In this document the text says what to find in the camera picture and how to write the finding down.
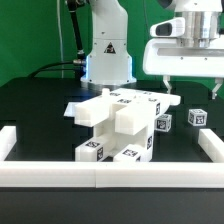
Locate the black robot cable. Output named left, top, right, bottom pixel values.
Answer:
left=27, top=0, right=88, bottom=80

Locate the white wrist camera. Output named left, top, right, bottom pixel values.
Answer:
left=150, top=17, right=185, bottom=38

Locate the white tagged cube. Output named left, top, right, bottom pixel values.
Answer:
left=188, top=109, right=207, bottom=126
left=155, top=114, right=172, bottom=132

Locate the white chair seat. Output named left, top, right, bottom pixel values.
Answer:
left=93, top=122, right=154, bottom=158

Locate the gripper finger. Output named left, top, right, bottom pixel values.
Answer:
left=163, top=75, right=172, bottom=94
left=212, top=78, right=224, bottom=100

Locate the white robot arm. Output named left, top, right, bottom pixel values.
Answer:
left=66, top=0, right=224, bottom=93

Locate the white U-shaped barrier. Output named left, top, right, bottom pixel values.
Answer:
left=0, top=126, right=224, bottom=188

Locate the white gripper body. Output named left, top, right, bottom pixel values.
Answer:
left=143, top=36, right=224, bottom=78

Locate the white chair back frame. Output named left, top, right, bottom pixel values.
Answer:
left=75, top=88, right=181, bottom=135

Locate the white marker sheet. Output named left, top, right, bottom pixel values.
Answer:
left=64, top=102, right=77, bottom=117

